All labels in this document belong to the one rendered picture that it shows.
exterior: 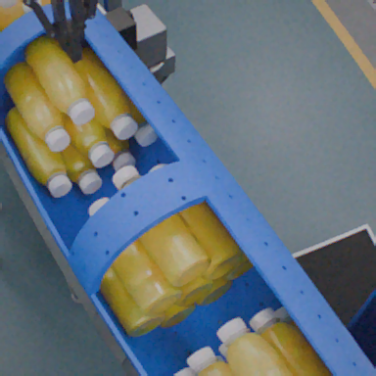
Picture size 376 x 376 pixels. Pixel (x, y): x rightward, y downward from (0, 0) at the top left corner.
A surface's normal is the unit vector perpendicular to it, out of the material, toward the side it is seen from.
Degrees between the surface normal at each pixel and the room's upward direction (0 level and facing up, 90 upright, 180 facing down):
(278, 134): 0
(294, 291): 32
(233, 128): 0
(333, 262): 0
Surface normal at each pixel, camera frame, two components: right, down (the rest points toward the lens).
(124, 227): -0.36, -0.23
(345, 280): 0.02, -0.49
